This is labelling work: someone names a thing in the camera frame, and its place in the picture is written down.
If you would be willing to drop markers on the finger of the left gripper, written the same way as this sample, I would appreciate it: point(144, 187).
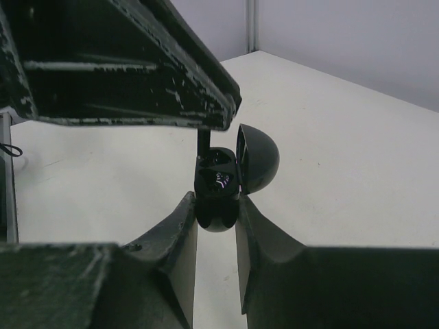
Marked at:
point(94, 63)

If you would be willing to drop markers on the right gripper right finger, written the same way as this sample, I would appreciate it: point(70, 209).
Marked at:
point(278, 282)

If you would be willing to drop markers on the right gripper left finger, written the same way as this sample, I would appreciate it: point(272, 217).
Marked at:
point(150, 282)

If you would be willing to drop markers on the black earbud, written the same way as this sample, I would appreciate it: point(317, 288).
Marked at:
point(203, 143)

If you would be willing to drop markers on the left aluminium frame post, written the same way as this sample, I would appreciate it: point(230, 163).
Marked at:
point(252, 25)

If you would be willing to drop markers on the aluminium mounting rail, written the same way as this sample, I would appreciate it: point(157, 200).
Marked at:
point(9, 225)

